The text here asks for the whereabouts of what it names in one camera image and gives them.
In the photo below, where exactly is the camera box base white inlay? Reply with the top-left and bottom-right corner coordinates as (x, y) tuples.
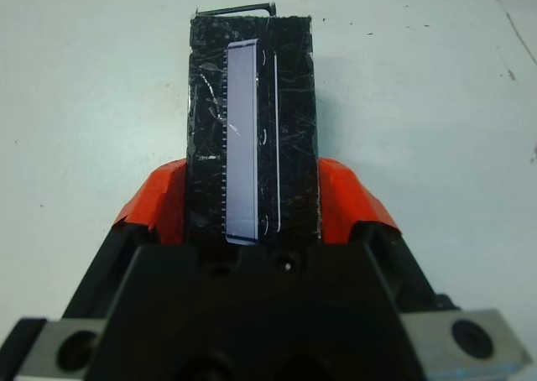
(195, 3), (277, 18)

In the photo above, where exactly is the black scuffed box lid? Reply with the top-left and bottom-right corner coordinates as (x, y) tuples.
(184, 13), (322, 248)

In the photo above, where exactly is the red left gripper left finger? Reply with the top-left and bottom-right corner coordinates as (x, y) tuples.
(62, 157), (190, 320)

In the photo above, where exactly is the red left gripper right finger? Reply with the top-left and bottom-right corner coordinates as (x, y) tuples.
(316, 157), (438, 311)

